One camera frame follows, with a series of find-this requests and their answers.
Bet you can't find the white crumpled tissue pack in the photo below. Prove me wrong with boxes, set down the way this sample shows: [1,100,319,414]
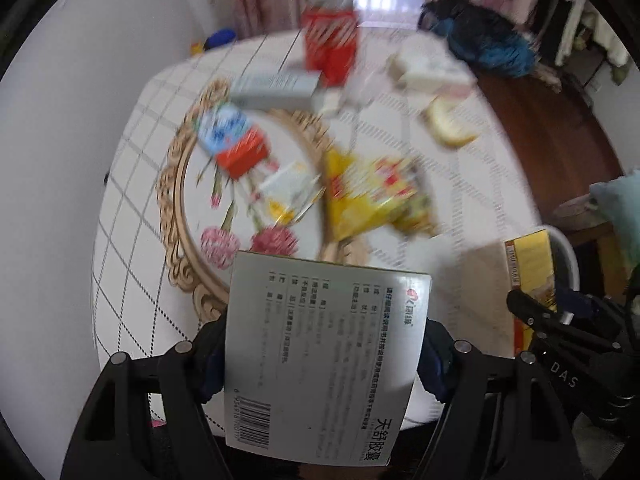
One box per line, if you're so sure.
[387,51,476,96]

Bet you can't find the clear crumpled wrapper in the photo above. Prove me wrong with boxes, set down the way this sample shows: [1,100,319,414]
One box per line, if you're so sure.
[257,162,322,226]

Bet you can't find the white checked floral tablecloth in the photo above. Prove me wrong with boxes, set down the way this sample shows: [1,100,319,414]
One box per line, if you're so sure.
[92,30,541,360]

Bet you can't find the blue yellow bottle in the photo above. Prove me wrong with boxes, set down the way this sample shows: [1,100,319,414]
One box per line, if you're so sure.
[190,28,236,56]

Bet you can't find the banana peel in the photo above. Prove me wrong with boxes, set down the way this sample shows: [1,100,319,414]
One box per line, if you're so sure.
[421,96,480,150]

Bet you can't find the white medicine box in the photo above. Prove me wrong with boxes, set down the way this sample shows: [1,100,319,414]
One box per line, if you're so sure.
[224,252,432,467]

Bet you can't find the red soda can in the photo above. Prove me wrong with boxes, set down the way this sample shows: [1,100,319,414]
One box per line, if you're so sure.
[302,6,359,87]

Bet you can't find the blue sleeping bag pile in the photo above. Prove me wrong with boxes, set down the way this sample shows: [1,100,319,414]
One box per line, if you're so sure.
[419,0,536,78]

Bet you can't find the yellow small box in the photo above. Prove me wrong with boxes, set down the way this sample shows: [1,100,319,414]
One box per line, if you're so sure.
[503,227,559,359]

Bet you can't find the blue red snack wrapper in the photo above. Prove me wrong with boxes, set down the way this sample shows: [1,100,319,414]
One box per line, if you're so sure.
[196,102,270,180]

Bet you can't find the teal bed quilt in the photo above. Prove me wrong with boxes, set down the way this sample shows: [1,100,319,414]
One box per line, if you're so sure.
[590,169,640,271]

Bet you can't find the grey long carton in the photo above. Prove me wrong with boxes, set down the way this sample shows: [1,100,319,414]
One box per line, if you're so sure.
[229,70,321,112]

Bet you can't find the yellow snack bag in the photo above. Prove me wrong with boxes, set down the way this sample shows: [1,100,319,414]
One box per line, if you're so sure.
[323,148,437,242]

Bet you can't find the white round trash bin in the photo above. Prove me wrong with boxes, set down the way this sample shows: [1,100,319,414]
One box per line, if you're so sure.
[544,224,580,292]

